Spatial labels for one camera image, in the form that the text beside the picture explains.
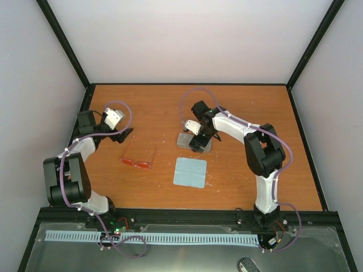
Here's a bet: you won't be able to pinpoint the left controller board with LED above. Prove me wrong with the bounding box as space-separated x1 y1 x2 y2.
110 217 129 235

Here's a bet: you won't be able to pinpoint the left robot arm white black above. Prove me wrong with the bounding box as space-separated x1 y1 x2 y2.
43 108 133 228

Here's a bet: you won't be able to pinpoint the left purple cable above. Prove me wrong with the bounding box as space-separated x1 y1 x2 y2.
58 100 148 258

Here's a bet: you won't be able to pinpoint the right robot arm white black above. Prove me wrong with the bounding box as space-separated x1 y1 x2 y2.
184 100 286 228

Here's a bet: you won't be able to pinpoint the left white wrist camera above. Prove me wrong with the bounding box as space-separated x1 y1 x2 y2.
104 108 125 130

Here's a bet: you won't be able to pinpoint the black aluminium frame rail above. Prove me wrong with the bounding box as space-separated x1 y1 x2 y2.
36 207 340 231

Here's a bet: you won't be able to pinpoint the light blue slotted cable duct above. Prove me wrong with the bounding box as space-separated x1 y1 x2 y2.
44 230 259 247

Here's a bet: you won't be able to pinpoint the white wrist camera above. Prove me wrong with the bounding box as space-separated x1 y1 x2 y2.
183 120 201 135
104 108 125 130

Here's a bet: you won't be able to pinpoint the light blue cleaning cloth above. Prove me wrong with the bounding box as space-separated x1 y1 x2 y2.
173 157 207 189

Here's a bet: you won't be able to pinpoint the red sunglasses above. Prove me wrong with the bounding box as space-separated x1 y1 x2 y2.
120 135 157 169

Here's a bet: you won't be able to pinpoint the purple cable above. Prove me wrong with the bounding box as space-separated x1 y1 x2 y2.
58 100 148 258
179 87 303 253

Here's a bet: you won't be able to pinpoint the black white oval object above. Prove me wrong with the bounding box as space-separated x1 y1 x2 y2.
237 257 261 272

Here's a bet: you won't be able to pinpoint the grey glasses case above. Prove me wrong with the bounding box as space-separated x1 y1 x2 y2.
176 133 212 153

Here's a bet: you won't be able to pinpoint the right connector with wires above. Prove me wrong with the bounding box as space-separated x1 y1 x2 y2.
268 220 285 247

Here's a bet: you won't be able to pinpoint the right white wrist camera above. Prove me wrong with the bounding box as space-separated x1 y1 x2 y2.
183 120 201 135

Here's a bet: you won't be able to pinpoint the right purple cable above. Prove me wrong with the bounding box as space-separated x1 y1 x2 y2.
179 87 303 253

